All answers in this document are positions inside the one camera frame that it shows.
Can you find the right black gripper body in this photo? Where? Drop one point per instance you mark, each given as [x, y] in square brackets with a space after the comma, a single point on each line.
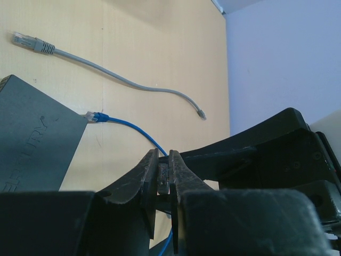
[303, 160]

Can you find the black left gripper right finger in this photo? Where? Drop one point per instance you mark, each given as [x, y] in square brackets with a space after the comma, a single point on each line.
[240, 221]

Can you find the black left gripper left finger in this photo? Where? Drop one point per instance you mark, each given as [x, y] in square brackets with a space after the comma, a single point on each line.
[118, 220]

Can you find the black network switch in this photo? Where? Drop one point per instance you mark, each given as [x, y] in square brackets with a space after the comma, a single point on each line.
[39, 137]

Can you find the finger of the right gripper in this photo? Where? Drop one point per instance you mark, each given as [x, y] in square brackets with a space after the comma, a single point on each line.
[213, 161]

